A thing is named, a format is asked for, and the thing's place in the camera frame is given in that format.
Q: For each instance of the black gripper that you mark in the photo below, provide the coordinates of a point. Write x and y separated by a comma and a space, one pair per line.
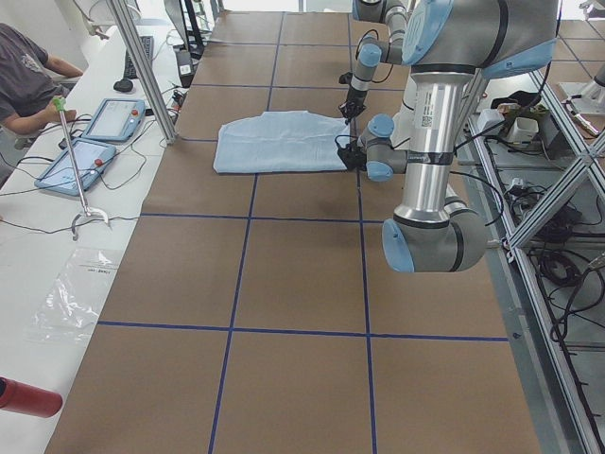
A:
350, 160
354, 98

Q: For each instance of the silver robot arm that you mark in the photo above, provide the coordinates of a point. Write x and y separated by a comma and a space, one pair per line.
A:
378, 38
444, 44

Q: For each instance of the light blue button shirt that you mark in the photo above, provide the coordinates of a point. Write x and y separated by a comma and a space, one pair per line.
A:
295, 141

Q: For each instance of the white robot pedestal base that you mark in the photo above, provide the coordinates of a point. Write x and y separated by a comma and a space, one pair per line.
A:
404, 118

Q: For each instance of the black computer mouse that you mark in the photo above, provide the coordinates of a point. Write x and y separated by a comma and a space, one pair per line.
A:
123, 86

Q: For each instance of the person in grey shirt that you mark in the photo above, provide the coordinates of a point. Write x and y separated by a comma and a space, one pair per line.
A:
27, 90

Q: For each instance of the clear plastic bag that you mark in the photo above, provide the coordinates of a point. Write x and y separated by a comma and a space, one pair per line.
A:
71, 308

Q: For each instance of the upper blue teach pendant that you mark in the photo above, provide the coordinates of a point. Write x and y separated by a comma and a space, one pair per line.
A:
115, 120

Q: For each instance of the aluminium frame post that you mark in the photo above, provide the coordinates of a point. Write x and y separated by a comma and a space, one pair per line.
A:
143, 67

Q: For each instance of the red cylindrical bottle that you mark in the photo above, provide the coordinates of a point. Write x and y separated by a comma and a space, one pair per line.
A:
26, 399

